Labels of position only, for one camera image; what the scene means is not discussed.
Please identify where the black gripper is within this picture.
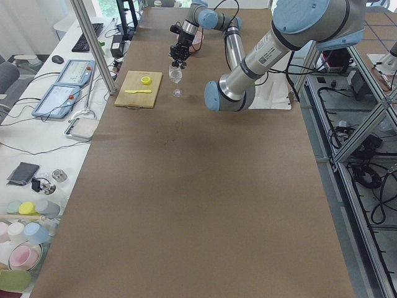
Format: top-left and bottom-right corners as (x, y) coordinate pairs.
(170, 30), (191, 67)

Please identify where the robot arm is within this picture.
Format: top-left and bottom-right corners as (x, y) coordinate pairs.
(204, 0), (366, 112)
(169, 1), (241, 70)

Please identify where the clear wine glass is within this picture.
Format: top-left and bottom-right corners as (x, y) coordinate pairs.
(168, 65), (182, 97)

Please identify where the pink bowl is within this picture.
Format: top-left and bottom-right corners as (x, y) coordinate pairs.
(189, 30), (203, 53)

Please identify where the yellow lemon slice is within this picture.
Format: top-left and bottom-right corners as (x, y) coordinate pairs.
(141, 76), (152, 85)

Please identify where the yellow plastic knife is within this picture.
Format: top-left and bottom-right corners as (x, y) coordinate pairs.
(125, 89), (152, 94)

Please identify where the bamboo cutting board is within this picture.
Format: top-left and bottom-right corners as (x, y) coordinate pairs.
(114, 71), (163, 109)

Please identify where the black box with label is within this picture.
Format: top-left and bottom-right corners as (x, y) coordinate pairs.
(110, 35), (125, 58)

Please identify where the black keyboard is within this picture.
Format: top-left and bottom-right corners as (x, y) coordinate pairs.
(71, 22), (104, 53)

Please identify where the far blue teach pendant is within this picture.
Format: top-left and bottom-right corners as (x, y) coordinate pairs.
(56, 60), (95, 87)

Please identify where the blue teach pendant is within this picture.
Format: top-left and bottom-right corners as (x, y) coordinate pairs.
(32, 84), (81, 119)
(56, 60), (95, 87)

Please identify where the computer mouse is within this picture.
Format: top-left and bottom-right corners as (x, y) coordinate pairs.
(51, 55), (64, 64)

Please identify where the metal tray with cloth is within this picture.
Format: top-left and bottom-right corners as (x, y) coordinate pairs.
(64, 117), (99, 142)

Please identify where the near blue teach pendant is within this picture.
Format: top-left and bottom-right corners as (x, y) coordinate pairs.
(32, 84), (81, 119)

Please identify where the grey folded cloth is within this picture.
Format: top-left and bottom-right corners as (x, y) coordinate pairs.
(7, 162), (40, 186)

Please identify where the grey plastic cup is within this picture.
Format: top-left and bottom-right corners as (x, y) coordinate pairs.
(35, 199), (61, 219)

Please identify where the yellow plastic cup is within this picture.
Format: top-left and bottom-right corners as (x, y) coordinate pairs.
(18, 202), (38, 215)

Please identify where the mint green plastic cup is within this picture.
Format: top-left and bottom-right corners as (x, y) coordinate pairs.
(6, 201), (22, 215)

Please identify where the light blue plastic cup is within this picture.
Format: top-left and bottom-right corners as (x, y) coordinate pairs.
(24, 222), (49, 244)

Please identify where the white plastic cup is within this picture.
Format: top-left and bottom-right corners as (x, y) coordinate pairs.
(7, 222), (27, 243)

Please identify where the pink plastic cup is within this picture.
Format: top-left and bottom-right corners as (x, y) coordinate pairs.
(9, 243), (42, 271)

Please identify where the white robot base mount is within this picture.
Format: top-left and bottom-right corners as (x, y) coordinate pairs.
(249, 73), (291, 110)

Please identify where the aluminium frame post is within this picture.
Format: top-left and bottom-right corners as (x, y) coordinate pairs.
(70, 0), (116, 95)

